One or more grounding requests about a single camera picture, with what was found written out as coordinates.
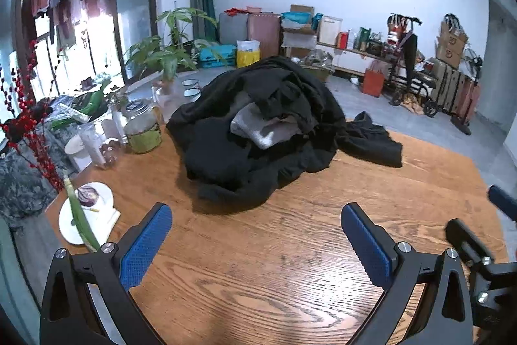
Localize potted green plant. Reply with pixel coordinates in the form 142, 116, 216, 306
123, 7, 219, 87

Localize black sweatshirt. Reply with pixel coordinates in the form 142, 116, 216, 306
202, 56, 352, 135

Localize red berry branch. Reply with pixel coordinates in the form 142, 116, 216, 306
0, 40, 66, 193

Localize black wheeled cart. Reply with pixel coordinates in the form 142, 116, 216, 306
384, 14, 442, 116

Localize green plastic bag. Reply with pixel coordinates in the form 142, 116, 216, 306
52, 88, 111, 124

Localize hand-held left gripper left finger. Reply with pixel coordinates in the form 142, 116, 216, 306
39, 203, 174, 345

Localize beige suitcase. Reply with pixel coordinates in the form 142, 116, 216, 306
431, 60, 462, 114

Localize white square box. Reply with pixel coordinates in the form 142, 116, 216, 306
318, 16, 343, 46

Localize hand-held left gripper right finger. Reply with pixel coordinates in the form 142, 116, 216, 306
340, 203, 474, 345

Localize pink suitcase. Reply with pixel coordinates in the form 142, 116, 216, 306
456, 77, 481, 124
247, 13, 282, 59

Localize teal crate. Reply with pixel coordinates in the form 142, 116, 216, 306
198, 44, 237, 69

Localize green scallion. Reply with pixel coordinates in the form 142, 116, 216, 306
62, 175, 101, 253

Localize orange paper bag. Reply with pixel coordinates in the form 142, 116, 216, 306
361, 61, 387, 98

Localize clear glass vase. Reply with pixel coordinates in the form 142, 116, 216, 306
151, 83, 175, 123

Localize yellow bag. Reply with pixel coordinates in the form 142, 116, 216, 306
236, 40, 261, 68

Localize white low cabinet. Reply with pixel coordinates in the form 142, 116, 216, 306
317, 42, 398, 80

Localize black standing fan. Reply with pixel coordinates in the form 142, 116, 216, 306
449, 48, 484, 136

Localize white plate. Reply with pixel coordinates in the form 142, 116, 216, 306
58, 182, 122, 245

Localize grey suitcase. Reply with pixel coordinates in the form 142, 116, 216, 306
219, 11, 249, 47

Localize red onion half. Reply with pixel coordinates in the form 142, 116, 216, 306
77, 187, 100, 207

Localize printed cardboard box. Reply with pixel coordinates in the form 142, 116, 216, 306
439, 18, 470, 47
435, 40, 463, 70

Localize black shirt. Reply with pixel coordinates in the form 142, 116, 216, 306
166, 56, 403, 214

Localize olive green box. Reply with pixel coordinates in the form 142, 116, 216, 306
301, 64, 331, 84

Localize clear plastic cup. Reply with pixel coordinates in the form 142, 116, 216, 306
78, 123, 119, 170

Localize plain brown cardboard box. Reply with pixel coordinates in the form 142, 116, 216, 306
290, 5, 315, 21

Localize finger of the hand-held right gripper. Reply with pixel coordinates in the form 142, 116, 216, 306
488, 185, 517, 222
445, 219, 491, 277

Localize glass jar with green contents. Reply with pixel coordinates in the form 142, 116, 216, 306
122, 98, 163, 154

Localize grey marble counter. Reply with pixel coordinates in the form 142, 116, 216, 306
0, 94, 106, 217

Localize light grey sweater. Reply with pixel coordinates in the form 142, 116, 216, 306
230, 102, 301, 150

